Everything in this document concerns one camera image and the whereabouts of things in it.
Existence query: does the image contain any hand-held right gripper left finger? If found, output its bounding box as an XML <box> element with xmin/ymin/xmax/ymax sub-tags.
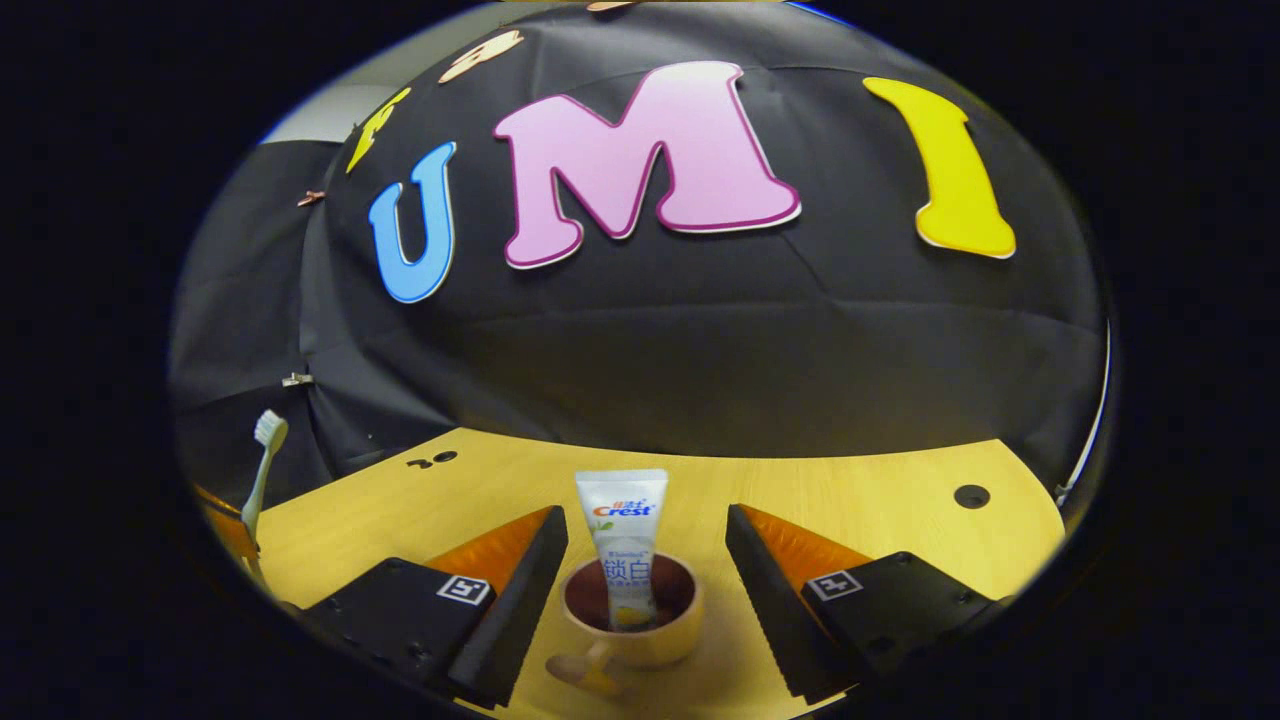
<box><xmin>300</xmin><ymin>505</ymin><xmax>569</xmax><ymax>709</ymax></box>

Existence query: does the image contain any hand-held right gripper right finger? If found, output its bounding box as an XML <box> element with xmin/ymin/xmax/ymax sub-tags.
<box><xmin>725</xmin><ymin>503</ymin><xmax>1006</xmax><ymax>706</ymax></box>

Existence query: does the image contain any white toothbrush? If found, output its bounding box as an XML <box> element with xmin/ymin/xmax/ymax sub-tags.
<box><xmin>240</xmin><ymin>409</ymin><xmax>290</xmax><ymax>551</ymax></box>

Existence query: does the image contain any white toothpaste tube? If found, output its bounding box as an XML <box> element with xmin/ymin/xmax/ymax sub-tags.
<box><xmin>575</xmin><ymin>469</ymin><xmax>669</xmax><ymax>631</ymax></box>

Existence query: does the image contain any beige cup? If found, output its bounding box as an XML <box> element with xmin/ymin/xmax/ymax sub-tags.
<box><xmin>545</xmin><ymin>553</ymin><xmax>704</xmax><ymax>698</ymax></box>

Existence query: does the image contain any wooden desktop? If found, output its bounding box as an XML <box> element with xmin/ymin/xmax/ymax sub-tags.
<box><xmin>245</xmin><ymin>427</ymin><xmax>1066</xmax><ymax>719</ymax></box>

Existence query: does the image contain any black backdrop cloth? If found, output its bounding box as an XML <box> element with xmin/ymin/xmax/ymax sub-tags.
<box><xmin>168</xmin><ymin>0</ymin><xmax>1111</xmax><ymax>501</ymax></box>

